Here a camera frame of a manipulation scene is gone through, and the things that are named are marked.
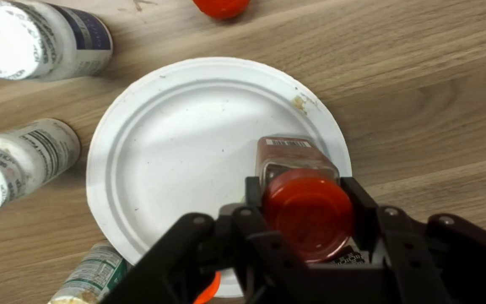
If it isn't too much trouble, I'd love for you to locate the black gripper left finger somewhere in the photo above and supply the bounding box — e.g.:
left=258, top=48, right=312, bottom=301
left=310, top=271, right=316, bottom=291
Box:
left=243, top=176, right=267, bottom=215

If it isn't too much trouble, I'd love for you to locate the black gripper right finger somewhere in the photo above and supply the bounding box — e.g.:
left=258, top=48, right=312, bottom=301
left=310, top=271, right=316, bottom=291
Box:
left=339, top=176, right=390, bottom=257

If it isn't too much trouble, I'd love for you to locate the brown spice bottle red lid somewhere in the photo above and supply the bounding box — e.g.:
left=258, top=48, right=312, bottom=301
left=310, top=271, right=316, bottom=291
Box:
left=255, top=134, right=358, bottom=265

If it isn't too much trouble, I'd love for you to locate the red tomato ball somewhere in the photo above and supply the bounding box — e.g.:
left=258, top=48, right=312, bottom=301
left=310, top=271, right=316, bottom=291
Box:
left=191, top=0, right=253, bottom=22

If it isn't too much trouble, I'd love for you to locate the white paper plate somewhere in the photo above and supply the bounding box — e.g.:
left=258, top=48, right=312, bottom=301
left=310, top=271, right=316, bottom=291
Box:
left=84, top=56, right=354, bottom=301

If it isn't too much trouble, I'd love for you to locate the white pill bottle grey label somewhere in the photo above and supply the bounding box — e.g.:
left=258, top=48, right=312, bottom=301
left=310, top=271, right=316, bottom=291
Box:
left=0, top=117, right=83, bottom=215

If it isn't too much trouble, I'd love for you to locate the white pill bottle blue label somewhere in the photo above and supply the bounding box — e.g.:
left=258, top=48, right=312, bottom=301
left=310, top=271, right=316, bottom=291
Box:
left=0, top=0, right=115, bottom=81

